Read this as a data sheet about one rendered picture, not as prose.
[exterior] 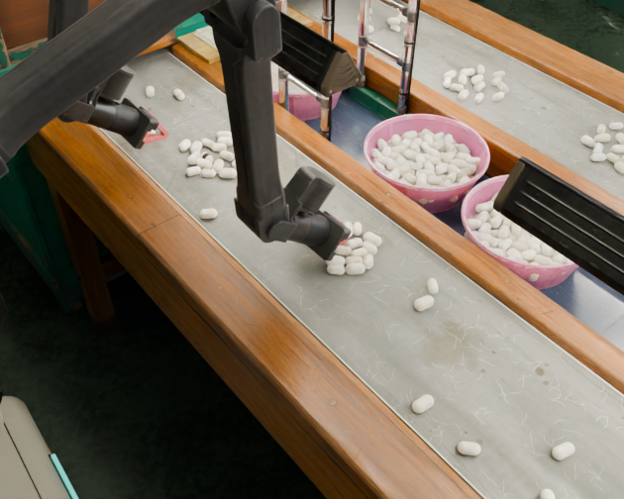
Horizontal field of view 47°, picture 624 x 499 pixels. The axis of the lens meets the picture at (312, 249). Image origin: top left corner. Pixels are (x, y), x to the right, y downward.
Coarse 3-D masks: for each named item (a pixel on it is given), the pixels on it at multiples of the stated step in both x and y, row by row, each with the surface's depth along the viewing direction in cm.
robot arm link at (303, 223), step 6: (300, 210) 118; (294, 216) 118; (300, 216) 119; (306, 216) 121; (294, 222) 118; (300, 222) 119; (306, 222) 120; (300, 228) 119; (306, 228) 121; (294, 234) 119; (300, 234) 120; (306, 234) 121; (288, 240) 121; (294, 240) 121; (300, 240) 122
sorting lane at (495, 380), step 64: (192, 128) 164; (192, 192) 147; (256, 256) 134; (320, 256) 134; (384, 256) 134; (320, 320) 123; (384, 320) 124; (448, 320) 124; (512, 320) 124; (384, 384) 114; (448, 384) 114; (512, 384) 114; (576, 384) 114; (448, 448) 106; (512, 448) 106; (576, 448) 106
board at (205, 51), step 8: (288, 8) 198; (296, 16) 195; (304, 24) 192; (312, 24) 193; (192, 32) 188; (184, 40) 185; (192, 40) 185; (200, 40) 185; (192, 48) 182; (200, 48) 182; (208, 48) 182; (200, 56) 180; (208, 56) 179; (216, 56) 179
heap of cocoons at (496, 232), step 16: (480, 208) 144; (480, 224) 141; (496, 224) 141; (512, 224) 141; (480, 240) 138; (496, 240) 138; (512, 240) 139; (528, 240) 137; (512, 256) 134; (528, 256) 135; (544, 256) 134; (560, 256) 134
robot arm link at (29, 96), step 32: (128, 0) 75; (160, 0) 75; (192, 0) 77; (224, 0) 83; (256, 0) 82; (64, 32) 75; (96, 32) 74; (128, 32) 75; (160, 32) 78; (32, 64) 73; (64, 64) 73; (96, 64) 75; (0, 96) 72; (32, 96) 72; (64, 96) 75; (0, 128) 72; (32, 128) 74; (0, 160) 72
